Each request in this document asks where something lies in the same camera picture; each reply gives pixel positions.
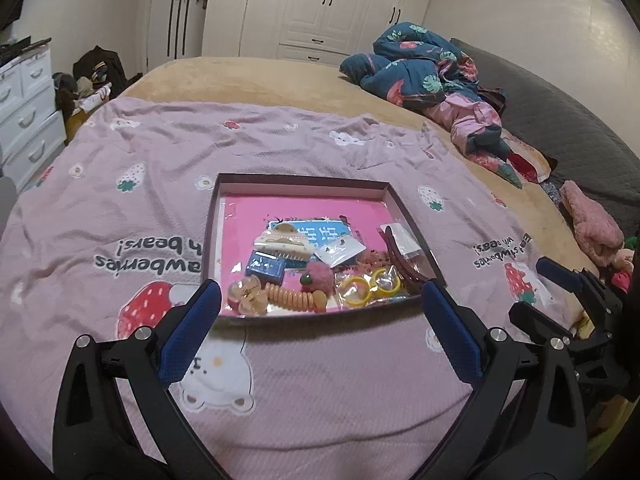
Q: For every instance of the blue floral quilt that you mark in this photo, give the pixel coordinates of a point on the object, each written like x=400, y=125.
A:
x=410, y=65

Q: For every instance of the small strawberry plush toy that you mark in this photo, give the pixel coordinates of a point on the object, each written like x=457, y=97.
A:
x=625, y=262

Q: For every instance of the amber hair claw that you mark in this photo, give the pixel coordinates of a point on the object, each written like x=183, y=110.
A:
x=247, y=295

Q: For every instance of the cream hair claw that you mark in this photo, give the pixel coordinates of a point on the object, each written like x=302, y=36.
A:
x=280, y=245

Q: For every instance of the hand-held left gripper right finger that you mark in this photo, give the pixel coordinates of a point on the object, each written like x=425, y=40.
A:
x=450, y=330

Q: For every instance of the small dark bag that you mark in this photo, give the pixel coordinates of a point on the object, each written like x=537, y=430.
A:
x=62, y=85

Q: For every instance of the shallow brown-rimmed pink box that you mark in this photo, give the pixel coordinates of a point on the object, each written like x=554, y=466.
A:
x=300, y=187

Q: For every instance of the grey padded headboard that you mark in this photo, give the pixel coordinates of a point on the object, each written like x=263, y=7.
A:
x=575, y=135

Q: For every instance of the white packet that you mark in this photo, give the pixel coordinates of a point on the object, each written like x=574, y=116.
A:
x=340, y=250

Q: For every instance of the pink glitter hair accessory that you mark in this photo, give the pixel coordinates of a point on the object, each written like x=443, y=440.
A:
x=372, y=261

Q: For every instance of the white wardrobe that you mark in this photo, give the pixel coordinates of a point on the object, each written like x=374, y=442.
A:
x=310, y=5

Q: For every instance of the pink printed blanket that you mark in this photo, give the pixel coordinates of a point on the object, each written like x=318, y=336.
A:
x=150, y=160

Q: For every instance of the black bag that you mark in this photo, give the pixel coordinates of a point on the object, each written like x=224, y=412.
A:
x=100, y=60

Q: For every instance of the beige bed sheet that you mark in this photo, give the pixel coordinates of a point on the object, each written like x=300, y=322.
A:
x=250, y=80

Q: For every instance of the white printed bag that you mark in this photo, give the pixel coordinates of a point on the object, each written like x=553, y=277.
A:
x=95, y=99

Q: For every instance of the dark red headband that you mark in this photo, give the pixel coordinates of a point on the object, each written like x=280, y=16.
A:
x=397, y=256

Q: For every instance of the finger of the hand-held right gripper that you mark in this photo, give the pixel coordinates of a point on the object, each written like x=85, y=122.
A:
x=557, y=275
x=535, y=325

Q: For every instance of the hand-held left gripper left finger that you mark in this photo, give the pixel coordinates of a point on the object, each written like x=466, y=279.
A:
x=190, y=330

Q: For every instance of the small blue box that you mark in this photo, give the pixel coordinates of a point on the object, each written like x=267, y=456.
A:
x=265, y=269

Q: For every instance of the white drawer chest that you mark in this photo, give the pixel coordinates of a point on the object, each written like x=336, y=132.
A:
x=30, y=120

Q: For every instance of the pink fluffy plush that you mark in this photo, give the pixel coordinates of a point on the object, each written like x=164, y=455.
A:
x=590, y=220

